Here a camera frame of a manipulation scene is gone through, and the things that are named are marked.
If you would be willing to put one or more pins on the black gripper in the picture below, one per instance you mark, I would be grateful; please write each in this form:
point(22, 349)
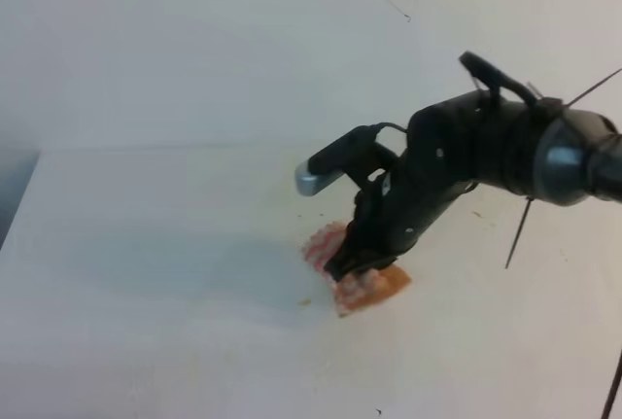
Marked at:
point(450, 147)

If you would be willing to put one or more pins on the pink white striped rag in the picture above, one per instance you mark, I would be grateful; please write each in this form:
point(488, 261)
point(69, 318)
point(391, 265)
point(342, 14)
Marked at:
point(353, 293)

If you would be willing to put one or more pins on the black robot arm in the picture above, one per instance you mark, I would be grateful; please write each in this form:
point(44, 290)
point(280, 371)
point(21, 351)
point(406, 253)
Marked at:
point(551, 153)

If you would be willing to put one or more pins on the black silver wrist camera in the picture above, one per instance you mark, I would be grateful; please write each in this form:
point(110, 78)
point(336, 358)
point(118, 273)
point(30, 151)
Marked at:
point(335, 161)

